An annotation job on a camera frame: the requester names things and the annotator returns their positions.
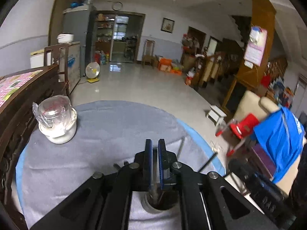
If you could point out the yellow electric fan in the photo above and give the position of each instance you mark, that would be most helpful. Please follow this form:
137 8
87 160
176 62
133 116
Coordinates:
93 71

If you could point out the dark wooden chair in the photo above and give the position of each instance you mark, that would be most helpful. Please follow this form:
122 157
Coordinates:
63 60

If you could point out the dark grey cup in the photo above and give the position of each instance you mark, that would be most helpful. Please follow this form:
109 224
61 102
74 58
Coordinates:
153 208

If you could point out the red plastic child chair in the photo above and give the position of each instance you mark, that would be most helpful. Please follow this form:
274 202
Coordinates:
244 125

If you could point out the blue garment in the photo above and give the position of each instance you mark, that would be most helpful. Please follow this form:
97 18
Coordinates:
275 141

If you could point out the blue water jug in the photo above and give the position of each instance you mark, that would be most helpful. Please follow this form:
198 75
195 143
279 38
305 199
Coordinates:
103 58

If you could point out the tall-backed wooden chair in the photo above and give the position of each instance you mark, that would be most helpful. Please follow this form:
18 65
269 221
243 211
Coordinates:
148 52

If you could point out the grey refrigerator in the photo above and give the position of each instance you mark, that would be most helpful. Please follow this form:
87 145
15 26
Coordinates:
76 26

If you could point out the white rice cooker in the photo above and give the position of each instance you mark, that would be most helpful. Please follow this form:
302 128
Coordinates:
65 38

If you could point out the large orange box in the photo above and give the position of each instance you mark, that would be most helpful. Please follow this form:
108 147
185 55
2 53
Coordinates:
165 64

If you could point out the red and white bag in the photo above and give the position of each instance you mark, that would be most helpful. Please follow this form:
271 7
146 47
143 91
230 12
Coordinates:
190 78

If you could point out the wooden goods shelf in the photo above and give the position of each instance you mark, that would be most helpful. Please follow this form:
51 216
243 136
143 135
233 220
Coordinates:
104 36

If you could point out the small white stool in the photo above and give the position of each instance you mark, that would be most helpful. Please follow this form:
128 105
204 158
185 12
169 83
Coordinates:
217 113

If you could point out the wooden stair railing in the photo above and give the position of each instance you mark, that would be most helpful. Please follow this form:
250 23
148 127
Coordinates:
215 67

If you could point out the grey metal chopstick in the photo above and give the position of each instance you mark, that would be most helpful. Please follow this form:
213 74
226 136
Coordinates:
181 147

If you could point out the carved dark wooden bench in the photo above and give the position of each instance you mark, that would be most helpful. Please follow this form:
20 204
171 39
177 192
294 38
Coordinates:
16 129

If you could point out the small orange box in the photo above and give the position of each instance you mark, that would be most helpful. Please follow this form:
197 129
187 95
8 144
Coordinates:
176 71

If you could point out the grey table cloth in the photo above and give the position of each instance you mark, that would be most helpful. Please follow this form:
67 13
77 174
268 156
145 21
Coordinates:
108 129

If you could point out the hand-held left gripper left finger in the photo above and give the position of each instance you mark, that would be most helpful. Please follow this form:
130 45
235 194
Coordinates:
150 165

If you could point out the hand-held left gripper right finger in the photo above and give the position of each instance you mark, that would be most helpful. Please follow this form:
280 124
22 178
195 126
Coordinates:
161 165

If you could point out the wooden pillar cabinet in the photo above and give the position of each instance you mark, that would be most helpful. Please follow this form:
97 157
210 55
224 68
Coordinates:
261 12

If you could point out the cream white cabinet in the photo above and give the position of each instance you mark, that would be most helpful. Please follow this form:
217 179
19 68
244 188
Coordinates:
37 58

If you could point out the pink wall calendar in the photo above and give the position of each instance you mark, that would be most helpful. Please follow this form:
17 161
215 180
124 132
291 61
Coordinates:
255 48

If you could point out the round wall clock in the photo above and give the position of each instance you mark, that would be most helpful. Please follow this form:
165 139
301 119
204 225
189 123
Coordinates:
117 6

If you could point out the pink checkered cushion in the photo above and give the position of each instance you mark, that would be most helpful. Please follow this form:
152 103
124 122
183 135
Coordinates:
14 83

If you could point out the cream sofa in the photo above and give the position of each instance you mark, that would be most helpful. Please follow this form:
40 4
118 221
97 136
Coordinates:
249 103

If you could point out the dark chopstick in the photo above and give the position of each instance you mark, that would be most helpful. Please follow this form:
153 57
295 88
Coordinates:
208 162

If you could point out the framed wall picture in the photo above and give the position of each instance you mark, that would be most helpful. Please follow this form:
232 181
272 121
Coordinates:
167 25

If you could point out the white chest freezer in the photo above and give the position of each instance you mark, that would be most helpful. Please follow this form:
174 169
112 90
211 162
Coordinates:
73 64

